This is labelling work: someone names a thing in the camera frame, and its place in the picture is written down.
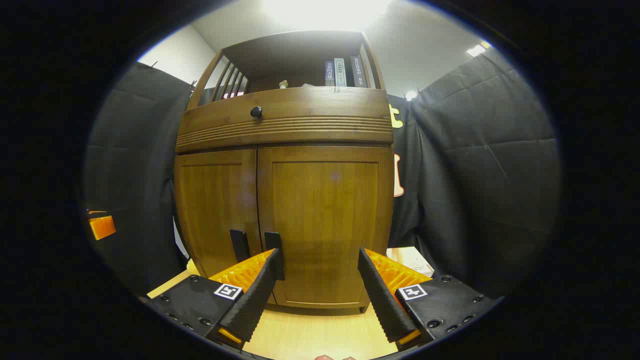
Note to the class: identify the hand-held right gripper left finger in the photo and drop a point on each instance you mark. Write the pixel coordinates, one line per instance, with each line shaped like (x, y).
(252, 300)

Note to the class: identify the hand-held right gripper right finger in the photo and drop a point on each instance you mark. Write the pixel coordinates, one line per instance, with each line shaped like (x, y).
(382, 300)

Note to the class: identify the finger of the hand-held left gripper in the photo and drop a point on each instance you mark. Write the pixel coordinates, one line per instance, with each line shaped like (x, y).
(102, 227)

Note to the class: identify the wooden cabinet door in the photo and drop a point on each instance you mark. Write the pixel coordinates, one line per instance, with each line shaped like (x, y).
(325, 210)
(215, 200)

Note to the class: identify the wooden double-door shoe cabinet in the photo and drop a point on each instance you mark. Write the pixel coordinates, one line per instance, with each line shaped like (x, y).
(295, 55)

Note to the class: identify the wooden cabinet drawer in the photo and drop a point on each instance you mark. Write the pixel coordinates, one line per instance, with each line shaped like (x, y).
(320, 107)

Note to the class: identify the black backdrop cloth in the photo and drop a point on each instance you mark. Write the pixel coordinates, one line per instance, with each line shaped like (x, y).
(490, 165)

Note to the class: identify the black book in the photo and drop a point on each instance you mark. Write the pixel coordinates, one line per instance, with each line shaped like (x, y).
(358, 71)

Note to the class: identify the grey book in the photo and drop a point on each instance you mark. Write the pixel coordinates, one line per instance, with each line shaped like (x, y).
(340, 71)

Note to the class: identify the dark blue book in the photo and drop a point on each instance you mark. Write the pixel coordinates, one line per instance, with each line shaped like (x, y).
(329, 72)

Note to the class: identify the small ceiling light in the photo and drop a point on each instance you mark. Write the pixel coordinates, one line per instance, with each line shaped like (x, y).
(476, 50)

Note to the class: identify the large ceiling light panel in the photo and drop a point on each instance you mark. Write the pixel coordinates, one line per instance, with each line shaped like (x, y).
(325, 12)

